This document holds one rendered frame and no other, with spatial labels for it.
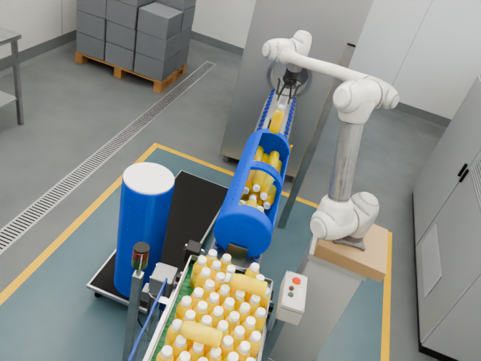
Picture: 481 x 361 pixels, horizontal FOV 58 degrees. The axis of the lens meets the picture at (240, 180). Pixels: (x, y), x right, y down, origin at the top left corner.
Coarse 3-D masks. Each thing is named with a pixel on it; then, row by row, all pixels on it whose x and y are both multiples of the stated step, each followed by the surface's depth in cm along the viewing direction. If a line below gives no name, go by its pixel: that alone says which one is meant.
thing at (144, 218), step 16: (128, 192) 229; (128, 208) 235; (144, 208) 232; (160, 208) 236; (128, 224) 241; (144, 224) 239; (160, 224) 245; (128, 240) 248; (144, 240) 246; (160, 240) 255; (128, 256) 255; (160, 256) 268; (128, 272) 263; (144, 272) 264; (128, 288) 271
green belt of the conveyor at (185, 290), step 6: (192, 264) 213; (186, 276) 206; (186, 282) 203; (180, 288) 200; (186, 288) 200; (192, 288) 201; (180, 294) 197; (186, 294) 198; (180, 300) 194; (174, 306) 191; (174, 312) 189; (168, 318) 186; (168, 324) 183; (162, 336) 179; (162, 342) 176; (156, 348) 174; (156, 354) 172; (150, 360) 169
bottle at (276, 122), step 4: (276, 112) 251; (280, 112) 250; (284, 112) 253; (276, 116) 251; (280, 116) 251; (272, 120) 255; (276, 120) 253; (280, 120) 253; (272, 124) 256; (276, 124) 254; (280, 124) 255; (272, 128) 257; (276, 128) 256; (280, 128) 259; (272, 132) 258; (276, 132) 258
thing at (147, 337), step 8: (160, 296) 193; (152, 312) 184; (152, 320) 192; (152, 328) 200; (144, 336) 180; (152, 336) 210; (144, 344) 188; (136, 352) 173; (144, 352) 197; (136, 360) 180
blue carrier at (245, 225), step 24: (264, 144) 277; (288, 144) 272; (240, 168) 238; (264, 168) 233; (240, 192) 215; (240, 216) 202; (264, 216) 205; (216, 240) 213; (240, 240) 210; (264, 240) 207
